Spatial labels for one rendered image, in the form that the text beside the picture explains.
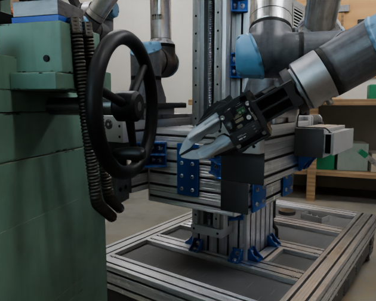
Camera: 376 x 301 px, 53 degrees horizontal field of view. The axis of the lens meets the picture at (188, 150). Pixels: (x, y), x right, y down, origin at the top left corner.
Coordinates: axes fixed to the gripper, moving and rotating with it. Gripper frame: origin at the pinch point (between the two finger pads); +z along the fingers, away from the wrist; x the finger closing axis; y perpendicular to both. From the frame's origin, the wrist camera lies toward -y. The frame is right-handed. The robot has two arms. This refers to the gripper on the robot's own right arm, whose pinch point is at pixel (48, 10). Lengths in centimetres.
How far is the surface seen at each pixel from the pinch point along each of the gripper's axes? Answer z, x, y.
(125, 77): 102, 237, 45
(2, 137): -69, -99, 35
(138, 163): -86, -82, 44
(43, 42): -75, -92, 19
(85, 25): -79, -84, 16
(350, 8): -134, 246, -10
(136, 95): -88, -84, 30
